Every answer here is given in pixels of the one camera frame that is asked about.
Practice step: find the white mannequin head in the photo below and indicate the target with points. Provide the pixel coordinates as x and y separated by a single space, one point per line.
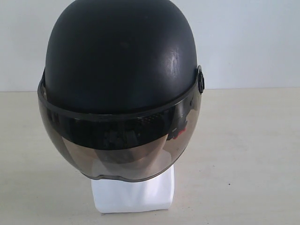
116 196

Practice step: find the black helmet with visor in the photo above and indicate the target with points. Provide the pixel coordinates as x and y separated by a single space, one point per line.
121 89

